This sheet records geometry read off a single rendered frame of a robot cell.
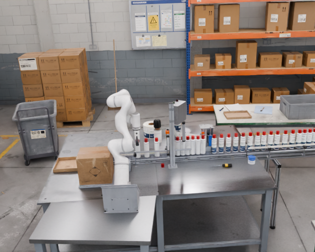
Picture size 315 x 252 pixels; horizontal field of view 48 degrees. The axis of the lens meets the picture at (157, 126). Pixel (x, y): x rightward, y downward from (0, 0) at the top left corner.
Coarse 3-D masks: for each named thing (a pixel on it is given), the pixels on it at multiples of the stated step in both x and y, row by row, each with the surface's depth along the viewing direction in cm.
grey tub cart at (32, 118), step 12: (24, 108) 582; (36, 108) 504; (48, 108) 592; (12, 120) 512; (24, 120) 511; (36, 120) 519; (48, 120) 523; (24, 132) 521; (36, 132) 526; (48, 132) 532; (24, 144) 526; (36, 144) 534; (48, 144) 539; (24, 156) 536; (36, 156) 541
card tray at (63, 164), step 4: (72, 156) 374; (76, 156) 374; (56, 160) 367; (60, 160) 374; (64, 160) 374; (68, 160) 374; (72, 160) 373; (56, 164) 365; (60, 164) 366; (64, 164) 366; (68, 164) 365; (72, 164) 365; (56, 168) 358; (60, 168) 350; (64, 168) 350; (68, 168) 351; (72, 168) 351; (76, 168) 351
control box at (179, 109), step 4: (180, 100) 342; (176, 104) 331; (180, 104) 332; (184, 104) 339; (176, 108) 328; (180, 108) 333; (184, 108) 340; (176, 112) 330; (180, 112) 334; (184, 112) 342; (176, 116) 331; (180, 116) 336; (184, 116) 343; (176, 120) 333; (180, 120) 337; (176, 124) 335
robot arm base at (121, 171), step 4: (120, 164) 291; (124, 164) 292; (116, 168) 291; (120, 168) 290; (124, 168) 291; (128, 168) 295; (116, 172) 290; (120, 172) 289; (124, 172) 290; (128, 172) 294; (116, 176) 289; (120, 176) 288; (124, 176) 289; (128, 176) 293; (116, 180) 288; (120, 180) 287; (124, 180) 288; (128, 180) 292; (116, 184) 287
